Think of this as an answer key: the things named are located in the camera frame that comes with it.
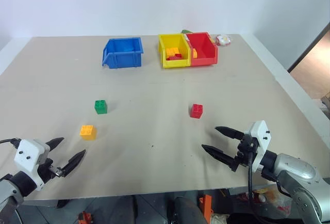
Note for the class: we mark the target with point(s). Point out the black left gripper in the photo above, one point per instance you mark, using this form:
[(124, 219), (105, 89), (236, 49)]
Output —
[(46, 169)]

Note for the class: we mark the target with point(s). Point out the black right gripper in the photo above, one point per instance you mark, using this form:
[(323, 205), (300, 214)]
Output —
[(245, 154)]

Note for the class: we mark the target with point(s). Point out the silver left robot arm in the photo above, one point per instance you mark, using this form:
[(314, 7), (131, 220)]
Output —
[(6, 191)]

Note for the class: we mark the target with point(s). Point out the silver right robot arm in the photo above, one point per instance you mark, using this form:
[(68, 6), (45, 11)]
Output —
[(299, 175)]

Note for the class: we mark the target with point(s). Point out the yellow toy brick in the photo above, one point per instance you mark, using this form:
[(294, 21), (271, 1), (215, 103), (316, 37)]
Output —
[(88, 132)]

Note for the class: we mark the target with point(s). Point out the red toy brick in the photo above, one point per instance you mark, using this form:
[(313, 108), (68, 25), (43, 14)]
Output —
[(196, 111)]

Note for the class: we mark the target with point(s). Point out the green toy brick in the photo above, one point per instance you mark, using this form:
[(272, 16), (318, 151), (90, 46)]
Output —
[(101, 107)]

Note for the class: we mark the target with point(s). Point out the small orange black device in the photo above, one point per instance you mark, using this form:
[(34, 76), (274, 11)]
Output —
[(85, 217)]

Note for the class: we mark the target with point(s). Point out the colourful snack bag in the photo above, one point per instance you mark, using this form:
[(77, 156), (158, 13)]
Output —
[(268, 200)]

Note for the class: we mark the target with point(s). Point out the dark rounded shape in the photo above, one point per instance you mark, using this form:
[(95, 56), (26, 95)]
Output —
[(185, 211)]

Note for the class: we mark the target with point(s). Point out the yellow plastic storage bin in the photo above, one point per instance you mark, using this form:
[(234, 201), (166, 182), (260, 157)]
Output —
[(175, 64)]

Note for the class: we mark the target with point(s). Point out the orange plastic piece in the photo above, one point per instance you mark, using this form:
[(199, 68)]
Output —
[(195, 53)]

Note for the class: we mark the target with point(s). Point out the red plastic storage bin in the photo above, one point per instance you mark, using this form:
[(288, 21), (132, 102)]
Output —
[(203, 47)]

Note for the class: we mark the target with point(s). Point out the red binned block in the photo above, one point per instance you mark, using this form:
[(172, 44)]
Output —
[(174, 57)]

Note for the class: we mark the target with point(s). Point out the clear bag with red-white item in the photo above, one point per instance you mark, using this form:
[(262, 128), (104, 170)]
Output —
[(223, 40)]

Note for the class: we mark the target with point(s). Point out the bricks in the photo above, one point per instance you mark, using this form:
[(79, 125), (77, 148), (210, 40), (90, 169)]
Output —
[(172, 51)]

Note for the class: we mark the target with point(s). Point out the blue plastic storage bin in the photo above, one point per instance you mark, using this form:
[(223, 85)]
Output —
[(123, 53)]

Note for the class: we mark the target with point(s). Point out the green object behind bins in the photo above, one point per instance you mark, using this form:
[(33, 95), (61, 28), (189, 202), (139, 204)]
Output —
[(186, 31)]

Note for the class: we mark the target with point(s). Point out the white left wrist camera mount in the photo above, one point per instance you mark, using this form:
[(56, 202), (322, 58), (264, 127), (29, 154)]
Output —
[(27, 154)]

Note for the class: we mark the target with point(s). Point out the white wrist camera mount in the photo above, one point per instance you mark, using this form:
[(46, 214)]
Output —
[(27, 154), (261, 136)]

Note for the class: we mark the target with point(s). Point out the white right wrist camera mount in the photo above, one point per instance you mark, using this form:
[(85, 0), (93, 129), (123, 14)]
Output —
[(261, 136)]

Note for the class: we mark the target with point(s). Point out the orange bracket under table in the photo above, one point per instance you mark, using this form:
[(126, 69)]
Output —
[(206, 207)]

